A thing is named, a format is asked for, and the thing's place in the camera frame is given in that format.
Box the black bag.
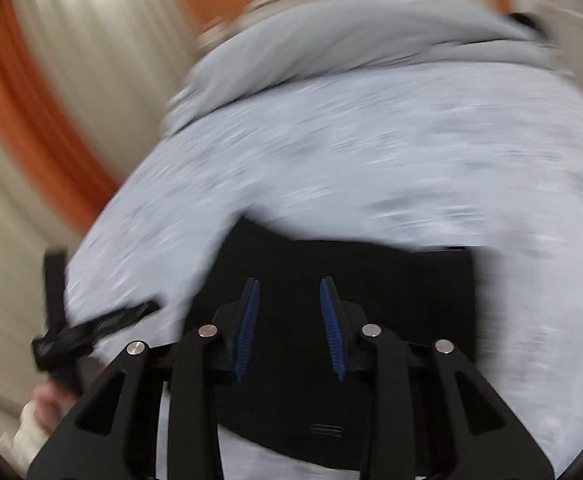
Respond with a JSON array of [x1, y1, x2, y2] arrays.
[[511, 11, 547, 31]]

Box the person's left forearm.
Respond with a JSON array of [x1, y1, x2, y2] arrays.
[[10, 400, 54, 467]]

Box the bed with butterfly print sheet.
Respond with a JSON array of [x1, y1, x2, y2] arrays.
[[64, 62, 583, 480]]

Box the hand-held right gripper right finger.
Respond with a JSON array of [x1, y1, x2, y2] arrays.
[[320, 276, 556, 480]]

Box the orange curtain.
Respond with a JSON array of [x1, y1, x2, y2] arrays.
[[0, 0, 122, 228]]

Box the black pants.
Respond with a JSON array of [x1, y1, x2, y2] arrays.
[[184, 216, 476, 462]]

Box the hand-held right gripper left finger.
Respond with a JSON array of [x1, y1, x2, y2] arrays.
[[27, 277, 261, 480]]

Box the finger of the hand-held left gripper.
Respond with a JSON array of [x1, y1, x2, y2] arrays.
[[43, 249, 70, 330]]

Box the beige curtain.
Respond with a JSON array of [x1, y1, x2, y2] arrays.
[[0, 92, 99, 438], [7, 0, 208, 193]]

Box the person's left hand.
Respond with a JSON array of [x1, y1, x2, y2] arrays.
[[32, 379, 80, 435]]

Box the grey duvet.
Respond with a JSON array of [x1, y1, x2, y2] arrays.
[[164, 0, 569, 137]]

